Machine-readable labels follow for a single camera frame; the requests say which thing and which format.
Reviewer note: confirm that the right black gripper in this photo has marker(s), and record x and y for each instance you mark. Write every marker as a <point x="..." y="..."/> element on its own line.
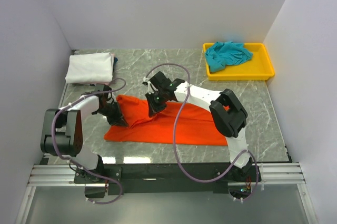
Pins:
<point x="153" y="108"/>

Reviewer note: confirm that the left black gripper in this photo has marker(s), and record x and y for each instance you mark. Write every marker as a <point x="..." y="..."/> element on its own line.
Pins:
<point x="118" y="119"/>

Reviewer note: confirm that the orange t-shirt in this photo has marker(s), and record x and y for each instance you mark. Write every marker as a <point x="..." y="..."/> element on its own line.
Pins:
<point x="195" y="125"/>

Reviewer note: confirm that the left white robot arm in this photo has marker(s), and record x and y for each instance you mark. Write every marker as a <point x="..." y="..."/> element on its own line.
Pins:
<point x="62" y="133"/>

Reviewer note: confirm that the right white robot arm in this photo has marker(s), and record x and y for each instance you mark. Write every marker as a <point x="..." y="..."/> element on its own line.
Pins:
<point x="228" y="114"/>

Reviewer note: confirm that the folded white t-shirt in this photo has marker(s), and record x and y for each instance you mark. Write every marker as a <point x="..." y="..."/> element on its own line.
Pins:
<point x="78" y="69"/>

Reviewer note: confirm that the folded dark blue t-shirt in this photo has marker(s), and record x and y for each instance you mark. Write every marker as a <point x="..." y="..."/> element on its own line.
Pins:
<point x="115" y="62"/>

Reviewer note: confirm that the black base beam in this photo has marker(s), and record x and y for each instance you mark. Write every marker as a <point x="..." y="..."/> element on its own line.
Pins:
<point x="162" y="178"/>

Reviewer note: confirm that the teal t-shirt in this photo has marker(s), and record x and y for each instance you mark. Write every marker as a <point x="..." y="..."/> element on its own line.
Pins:
<point x="221" y="54"/>

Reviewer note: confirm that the yellow plastic tray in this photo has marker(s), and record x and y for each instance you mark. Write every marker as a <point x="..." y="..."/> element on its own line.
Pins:
<point x="258" y="68"/>

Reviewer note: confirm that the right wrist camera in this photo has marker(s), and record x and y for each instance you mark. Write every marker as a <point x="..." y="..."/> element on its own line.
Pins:
<point x="147" y="82"/>

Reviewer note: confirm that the aluminium frame rail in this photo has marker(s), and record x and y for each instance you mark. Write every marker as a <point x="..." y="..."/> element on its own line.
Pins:
<point x="63" y="176"/>

